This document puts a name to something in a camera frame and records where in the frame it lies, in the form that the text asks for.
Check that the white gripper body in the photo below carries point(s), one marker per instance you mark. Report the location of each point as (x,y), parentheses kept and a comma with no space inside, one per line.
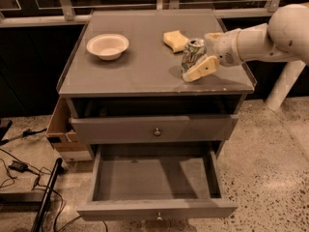
(226,50)

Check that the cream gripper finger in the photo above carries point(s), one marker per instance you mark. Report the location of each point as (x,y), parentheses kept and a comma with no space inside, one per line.
(212,38)
(203,67)

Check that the green white 7up can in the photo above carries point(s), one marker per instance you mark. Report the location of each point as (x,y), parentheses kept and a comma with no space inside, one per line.
(194,49)

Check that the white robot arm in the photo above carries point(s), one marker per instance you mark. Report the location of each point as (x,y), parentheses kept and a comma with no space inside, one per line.
(284,38)

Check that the grey drawer cabinet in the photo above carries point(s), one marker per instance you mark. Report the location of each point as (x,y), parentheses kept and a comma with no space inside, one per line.
(146,79)

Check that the grey top drawer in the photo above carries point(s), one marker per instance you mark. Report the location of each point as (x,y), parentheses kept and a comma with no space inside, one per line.
(153,129)

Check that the grey open middle drawer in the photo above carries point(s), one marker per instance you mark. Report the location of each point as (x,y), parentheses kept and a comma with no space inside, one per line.
(156,181)

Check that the yellow sponge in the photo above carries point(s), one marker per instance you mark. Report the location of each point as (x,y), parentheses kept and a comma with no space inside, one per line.
(176,40)

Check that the white paper bowl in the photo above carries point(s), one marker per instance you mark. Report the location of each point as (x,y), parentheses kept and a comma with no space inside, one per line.
(107,47)

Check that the cardboard box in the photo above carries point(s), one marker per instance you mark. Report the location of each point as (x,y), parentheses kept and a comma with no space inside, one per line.
(62,136)

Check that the metal window railing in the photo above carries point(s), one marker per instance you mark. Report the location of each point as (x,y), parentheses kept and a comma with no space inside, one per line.
(145,7)

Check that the black power adapter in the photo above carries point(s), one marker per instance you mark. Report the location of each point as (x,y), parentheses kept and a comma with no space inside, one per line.
(18,166)

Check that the black pole on floor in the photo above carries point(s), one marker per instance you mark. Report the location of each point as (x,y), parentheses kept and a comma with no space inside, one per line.
(46,195)

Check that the white support post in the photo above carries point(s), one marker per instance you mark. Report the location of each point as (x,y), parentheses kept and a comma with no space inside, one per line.
(284,84)

